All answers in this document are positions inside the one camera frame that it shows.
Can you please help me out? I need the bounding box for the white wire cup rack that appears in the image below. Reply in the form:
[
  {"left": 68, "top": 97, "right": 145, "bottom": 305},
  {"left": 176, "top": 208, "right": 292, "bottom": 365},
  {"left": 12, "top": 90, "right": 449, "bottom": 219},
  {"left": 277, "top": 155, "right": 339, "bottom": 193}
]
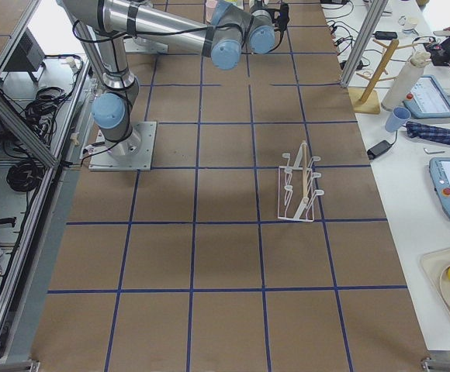
[{"left": 277, "top": 141, "right": 324, "bottom": 222}]

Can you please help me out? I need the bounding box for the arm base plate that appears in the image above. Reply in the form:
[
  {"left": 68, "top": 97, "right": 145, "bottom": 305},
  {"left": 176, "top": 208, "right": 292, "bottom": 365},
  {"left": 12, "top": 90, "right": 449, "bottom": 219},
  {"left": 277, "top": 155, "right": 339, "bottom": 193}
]
[
  {"left": 88, "top": 122, "right": 158, "bottom": 171},
  {"left": 123, "top": 36, "right": 168, "bottom": 54}
]

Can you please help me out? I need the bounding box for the white roll bottle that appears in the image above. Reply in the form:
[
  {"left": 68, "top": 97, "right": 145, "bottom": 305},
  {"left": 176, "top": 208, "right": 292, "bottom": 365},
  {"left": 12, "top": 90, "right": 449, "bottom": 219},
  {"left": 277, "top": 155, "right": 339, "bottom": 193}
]
[{"left": 381, "top": 51, "right": 431, "bottom": 111}]

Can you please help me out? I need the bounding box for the blue plaid cloth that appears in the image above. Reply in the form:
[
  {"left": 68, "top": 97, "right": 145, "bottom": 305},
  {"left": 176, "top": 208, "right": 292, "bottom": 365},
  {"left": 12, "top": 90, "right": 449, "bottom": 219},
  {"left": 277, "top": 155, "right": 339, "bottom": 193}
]
[{"left": 405, "top": 121, "right": 450, "bottom": 145}]

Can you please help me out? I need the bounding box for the pink cup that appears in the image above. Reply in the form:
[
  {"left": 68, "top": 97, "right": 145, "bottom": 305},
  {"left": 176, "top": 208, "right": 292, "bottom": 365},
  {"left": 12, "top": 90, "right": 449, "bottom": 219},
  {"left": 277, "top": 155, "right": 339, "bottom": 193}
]
[{"left": 205, "top": 0, "right": 218, "bottom": 23}]

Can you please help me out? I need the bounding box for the blue teach pendant far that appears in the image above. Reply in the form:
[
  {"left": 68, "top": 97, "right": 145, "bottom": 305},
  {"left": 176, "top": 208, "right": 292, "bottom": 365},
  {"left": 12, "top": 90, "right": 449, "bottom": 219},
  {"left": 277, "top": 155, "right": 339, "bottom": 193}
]
[{"left": 403, "top": 75, "right": 450, "bottom": 119}]

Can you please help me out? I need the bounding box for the wooden mug tree stand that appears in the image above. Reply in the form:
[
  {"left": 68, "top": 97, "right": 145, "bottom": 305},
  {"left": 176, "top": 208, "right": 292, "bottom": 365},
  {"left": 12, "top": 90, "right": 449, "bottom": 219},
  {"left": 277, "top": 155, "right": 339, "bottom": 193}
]
[{"left": 348, "top": 39, "right": 414, "bottom": 115}]

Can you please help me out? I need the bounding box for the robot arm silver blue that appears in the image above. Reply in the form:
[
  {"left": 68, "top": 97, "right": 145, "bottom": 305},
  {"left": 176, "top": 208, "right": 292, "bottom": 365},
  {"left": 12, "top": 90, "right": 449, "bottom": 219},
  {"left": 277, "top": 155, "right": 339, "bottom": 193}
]
[{"left": 60, "top": 1, "right": 288, "bottom": 158}]

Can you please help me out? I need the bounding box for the light blue cup on desk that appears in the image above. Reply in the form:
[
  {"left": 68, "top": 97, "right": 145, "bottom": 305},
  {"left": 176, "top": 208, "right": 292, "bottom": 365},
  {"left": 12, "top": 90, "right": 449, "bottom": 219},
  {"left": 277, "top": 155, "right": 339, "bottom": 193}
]
[{"left": 384, "top": 106, "right": 411, "bottom": 133}]

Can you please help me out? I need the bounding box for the black power adapter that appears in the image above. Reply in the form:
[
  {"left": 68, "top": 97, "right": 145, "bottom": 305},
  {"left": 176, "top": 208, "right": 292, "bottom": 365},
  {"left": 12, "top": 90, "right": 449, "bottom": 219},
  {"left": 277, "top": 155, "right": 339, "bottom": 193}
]
[{"left": 366, "top": 140, "right": 393, "bottom": 160}]

